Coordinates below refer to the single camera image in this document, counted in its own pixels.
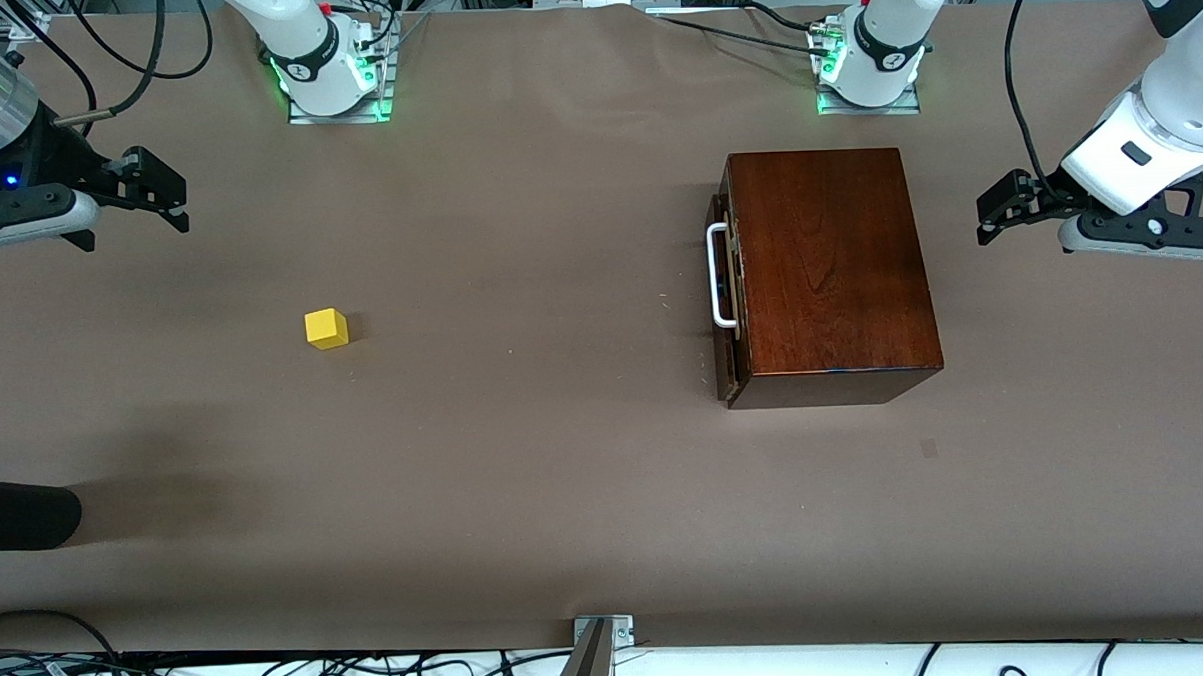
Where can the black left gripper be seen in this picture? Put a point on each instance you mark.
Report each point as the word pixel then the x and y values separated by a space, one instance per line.
pixel 1044 194

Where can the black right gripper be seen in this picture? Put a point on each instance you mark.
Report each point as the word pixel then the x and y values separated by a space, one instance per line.
pixel 58 154

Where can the yellow wooden cube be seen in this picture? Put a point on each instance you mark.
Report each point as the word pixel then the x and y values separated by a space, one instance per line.
pixel 326 329

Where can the light wood drawer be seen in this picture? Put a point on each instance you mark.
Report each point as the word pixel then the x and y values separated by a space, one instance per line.
pixel 732 363

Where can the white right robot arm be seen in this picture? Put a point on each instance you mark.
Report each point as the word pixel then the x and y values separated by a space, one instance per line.
pixel 303 50

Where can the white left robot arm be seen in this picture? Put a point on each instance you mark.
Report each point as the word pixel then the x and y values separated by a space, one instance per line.
pixel 1183 88

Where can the dark brown wooden cabinet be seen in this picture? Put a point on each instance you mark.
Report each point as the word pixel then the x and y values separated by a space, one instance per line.
pixel 834 260

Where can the brown paper table cover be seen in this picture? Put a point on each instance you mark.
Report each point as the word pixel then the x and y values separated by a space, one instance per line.
pixel 526 481

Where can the grey aluminium profile bar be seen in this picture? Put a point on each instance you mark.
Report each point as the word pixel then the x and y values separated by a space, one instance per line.
pixel 585 669

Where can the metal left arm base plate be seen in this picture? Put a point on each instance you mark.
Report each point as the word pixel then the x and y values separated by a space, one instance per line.
pixel 869 110

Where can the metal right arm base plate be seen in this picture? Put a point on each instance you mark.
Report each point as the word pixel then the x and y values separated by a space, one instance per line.
pixel 385 85

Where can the black cylindrical post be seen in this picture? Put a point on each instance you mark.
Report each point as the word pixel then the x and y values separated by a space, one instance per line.
pixel 22 513

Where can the small metal bracket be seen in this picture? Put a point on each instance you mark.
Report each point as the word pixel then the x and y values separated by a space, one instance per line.
pixel 622 629

